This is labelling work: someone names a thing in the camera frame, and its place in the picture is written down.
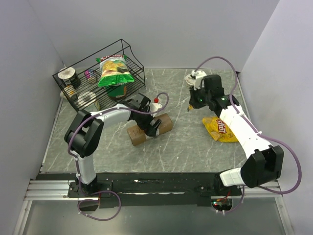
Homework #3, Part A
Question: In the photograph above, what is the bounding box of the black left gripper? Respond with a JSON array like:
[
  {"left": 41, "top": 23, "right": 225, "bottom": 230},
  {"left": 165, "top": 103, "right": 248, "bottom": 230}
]
[{"left": 135, "top": 107, "right": 161, "bottom": 137}]

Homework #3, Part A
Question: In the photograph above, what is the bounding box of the brown cardboard express box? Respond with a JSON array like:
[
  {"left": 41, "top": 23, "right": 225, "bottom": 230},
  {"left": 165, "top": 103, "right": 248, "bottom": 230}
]
[{"left": 127, "top": 113, "right": 174, "bottom": 146}]

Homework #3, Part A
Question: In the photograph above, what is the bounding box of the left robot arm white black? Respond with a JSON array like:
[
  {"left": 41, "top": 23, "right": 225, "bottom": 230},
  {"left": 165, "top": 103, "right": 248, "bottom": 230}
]
[{"left": 64, "top": 93, "right": 168, "bottom": 197}]

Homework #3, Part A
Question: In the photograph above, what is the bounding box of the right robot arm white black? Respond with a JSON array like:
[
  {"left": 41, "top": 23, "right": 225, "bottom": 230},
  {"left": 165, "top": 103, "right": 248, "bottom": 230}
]
[{"left": 189, "top": 71, "right": 284, "bottom": 195}]

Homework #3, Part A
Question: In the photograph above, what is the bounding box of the white yogurt tub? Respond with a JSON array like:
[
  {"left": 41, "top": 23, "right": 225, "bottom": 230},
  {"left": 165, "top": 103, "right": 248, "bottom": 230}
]
[{"left": 185, "top": 74, "right": 196, "bottom": 86}]

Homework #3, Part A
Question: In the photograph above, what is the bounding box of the yellow Lays chips bag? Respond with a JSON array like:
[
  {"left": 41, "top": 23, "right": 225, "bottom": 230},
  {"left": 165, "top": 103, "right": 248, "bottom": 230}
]
[{"left": 202, "top": 117, "right": 238, "bottom": 142}]

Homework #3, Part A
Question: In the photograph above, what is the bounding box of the green snack canister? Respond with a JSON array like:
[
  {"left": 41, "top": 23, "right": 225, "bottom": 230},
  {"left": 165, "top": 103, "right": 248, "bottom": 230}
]
[{"left": 106, "top": 84, "right": 127, "bottom": 100}]

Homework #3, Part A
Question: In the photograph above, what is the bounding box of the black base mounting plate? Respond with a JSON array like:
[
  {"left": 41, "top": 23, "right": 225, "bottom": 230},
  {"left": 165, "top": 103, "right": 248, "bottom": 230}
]
[{"left": 67, "top": 172, "right": 242, "bottom": 209}]

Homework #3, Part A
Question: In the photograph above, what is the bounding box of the green chips bag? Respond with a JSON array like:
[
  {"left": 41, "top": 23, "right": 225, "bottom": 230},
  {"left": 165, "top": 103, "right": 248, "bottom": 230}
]
[{"left": 95, "top": 54, "right": 134, "bottom": 87}]

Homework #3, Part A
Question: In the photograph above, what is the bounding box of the white lidded pale can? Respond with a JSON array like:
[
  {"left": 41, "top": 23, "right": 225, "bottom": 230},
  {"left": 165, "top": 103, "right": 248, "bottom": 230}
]
[{"left": 78, "top": 92, "right": 100, "bottom": 112}]

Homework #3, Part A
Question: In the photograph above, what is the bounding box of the purple pink small cup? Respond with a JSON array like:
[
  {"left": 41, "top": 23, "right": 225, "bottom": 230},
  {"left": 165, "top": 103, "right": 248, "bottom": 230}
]
[{"left": 84, "top": 69, "right": 97, "bottom": 84}]

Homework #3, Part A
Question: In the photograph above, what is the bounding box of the small yellow labelled can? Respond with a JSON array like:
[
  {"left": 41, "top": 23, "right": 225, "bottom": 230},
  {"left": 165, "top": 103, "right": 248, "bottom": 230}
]
[{"left": 60, "top": 85, "right": 78, "bottom": 100}]

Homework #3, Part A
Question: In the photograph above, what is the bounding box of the white lidded dark jar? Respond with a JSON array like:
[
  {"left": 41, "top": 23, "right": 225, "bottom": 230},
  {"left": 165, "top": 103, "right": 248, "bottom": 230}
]
[{"left": 58, "top": 67, "right": 81, "bottom": 89}]

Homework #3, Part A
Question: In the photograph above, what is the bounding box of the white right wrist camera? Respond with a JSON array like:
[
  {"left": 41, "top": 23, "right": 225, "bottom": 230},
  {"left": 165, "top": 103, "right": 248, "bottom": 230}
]
[{"left": 191, "top": 70, "right": 207, "bottom": 90}]

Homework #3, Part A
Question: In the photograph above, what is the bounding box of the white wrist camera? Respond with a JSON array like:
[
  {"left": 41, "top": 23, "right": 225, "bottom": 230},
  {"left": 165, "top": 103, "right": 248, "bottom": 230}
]
[
  {"left": 149, "top": 97, "right": 162, "bottom": 117},
  {"left": 191, "top": 70, "right": 207, "bottom": 90}
]

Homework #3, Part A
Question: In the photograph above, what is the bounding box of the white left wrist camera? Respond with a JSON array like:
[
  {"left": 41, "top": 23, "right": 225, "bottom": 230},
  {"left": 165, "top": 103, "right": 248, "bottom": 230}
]
[{"left": 149, "top": 97, "right": 162, "bottom": 117}]

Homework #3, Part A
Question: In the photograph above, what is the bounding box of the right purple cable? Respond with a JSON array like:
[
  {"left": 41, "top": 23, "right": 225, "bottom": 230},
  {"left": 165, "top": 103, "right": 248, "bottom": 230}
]
[{"left": 192, "top": 56, "right": 303, "bottom": 214}]

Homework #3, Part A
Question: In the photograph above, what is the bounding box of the purple cable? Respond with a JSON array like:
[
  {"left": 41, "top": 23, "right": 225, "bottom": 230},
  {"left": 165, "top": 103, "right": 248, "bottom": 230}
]
[
  {"left": 192, "top": 56, "right": 303, "bottom": 214},
  {"left": 67, "top": 92, "right": 170, "bottom": 172}
]

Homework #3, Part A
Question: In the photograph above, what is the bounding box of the black wire shelf rack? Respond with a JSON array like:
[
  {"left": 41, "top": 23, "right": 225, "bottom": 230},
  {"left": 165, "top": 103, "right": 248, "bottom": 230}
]
[{"left": 52, "top": 39, "right": 146, "bottom": 112}]

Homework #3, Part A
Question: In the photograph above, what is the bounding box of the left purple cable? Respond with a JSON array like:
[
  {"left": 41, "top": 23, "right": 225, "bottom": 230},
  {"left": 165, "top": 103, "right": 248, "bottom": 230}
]
[{"left": 67, "top": 92, "right": 170, "bottom": 172}]

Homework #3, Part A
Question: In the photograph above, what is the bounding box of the aluminium rail frame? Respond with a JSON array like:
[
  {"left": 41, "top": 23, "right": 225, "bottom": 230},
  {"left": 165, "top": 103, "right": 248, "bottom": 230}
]
[{"left": 14, "top": 181, "right": 294, "bottom": 235}]

